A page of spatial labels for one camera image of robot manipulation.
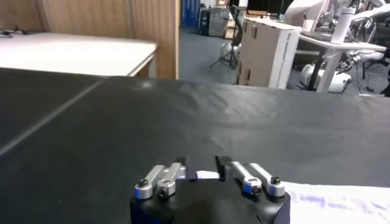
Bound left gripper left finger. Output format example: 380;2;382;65
133;156;187;200

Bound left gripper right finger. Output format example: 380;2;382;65
214;155;286;198

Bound lavender t-shirt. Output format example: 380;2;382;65
194;170;390;224

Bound large black table cover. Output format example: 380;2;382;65
0;75;390;224

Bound tall white cardboard box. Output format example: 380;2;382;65
236;16;302;89

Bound small white standing desk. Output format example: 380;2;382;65
294;32;387;93

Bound small black table cover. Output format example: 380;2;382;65
0;67;106;152

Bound white rectangular table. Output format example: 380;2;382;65
0;32;158;77

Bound wooden partition screen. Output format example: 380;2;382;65
0;0;180;80

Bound blue storage crates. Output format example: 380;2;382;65
181;0;200;28

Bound black cable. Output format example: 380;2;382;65
0;27;30;39

